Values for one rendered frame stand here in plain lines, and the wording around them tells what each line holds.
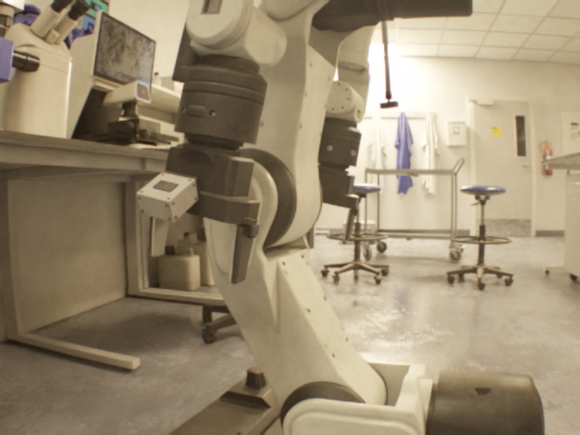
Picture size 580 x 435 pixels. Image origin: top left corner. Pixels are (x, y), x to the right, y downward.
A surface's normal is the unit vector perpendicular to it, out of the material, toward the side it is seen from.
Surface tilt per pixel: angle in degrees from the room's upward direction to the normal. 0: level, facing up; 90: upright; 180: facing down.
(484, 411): 51
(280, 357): 90
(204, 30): 90
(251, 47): 101
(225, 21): 90
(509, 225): 90
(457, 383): 16
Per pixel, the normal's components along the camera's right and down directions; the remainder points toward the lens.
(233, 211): 0.38, 0.19
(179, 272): -0.16, 0.07
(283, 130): -0.37, 0.05
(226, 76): 0.14, 0.15
